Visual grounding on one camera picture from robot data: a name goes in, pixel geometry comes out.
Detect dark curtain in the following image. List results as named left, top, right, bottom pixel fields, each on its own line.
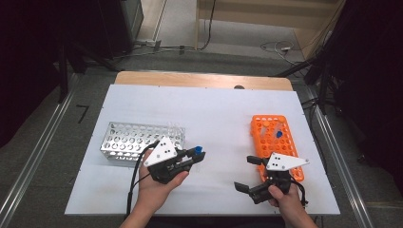
left=0, top=0, right=106, bottom=150
left=317, top=0, right=403, bottom=191

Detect black floor cables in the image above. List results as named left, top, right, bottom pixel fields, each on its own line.
left=300, top=98, right=321, bottom=153

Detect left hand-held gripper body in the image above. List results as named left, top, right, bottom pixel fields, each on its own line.
left=143, top=136, right=195, bottom=185

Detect aluminium floor rail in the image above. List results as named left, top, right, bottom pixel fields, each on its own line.
left=303, top=85, right=374, bottom=228
left=0, top=74, right=79, bottom=228

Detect metal test tube rack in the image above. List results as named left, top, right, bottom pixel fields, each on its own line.
left=100, top=121, right=186, bottom=167

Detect person's right hand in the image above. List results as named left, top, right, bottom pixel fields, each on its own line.
left=268, top=184, right=307, bottom=219

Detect light wooden shelf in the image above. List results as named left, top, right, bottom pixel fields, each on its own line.
left=194, top=0, right=346, bottom=61

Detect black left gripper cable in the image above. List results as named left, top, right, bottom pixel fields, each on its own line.
left=125, top=141, right=161, bottom=219

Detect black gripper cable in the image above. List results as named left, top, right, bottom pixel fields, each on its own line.
left=289, top=175, right=309, bottom=207
left=125, top=141, right=161, bottom=219

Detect person's left hand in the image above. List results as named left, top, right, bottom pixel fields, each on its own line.
left=137, top=158, right=190, bottom=213

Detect black metal stand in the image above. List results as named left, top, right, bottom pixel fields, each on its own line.
left=269, top=47, right=336, bottom=115
left=56, top=44, right=122, bottom=104

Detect black hanging cable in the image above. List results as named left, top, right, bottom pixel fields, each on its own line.
left=198, top=0, right=217, bottom=51

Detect wooden table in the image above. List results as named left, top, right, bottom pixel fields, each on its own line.
left=114, top=70, right=294, bottom=92

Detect white board sheet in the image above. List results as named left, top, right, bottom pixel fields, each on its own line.
left=65, top=84, right=340, bottom=217

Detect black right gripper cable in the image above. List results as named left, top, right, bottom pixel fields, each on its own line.
left=289, top=175, right=309, bottom=207

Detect white floor cable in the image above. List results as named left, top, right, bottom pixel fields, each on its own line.
left=259, top=40, right=297, bottom=65

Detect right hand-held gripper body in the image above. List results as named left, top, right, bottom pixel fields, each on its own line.
left=249, top=152, right=311, bottom=205

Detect orange test tube rack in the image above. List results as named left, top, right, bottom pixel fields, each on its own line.
left=250, top=114, right=305, bottom=183

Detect dark cabinet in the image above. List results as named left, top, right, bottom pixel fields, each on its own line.
left=94, top=0, right=144, bottom=60

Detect grey floor cables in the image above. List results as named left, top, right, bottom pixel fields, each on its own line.
left=113, top=44, right=198, bottom=60

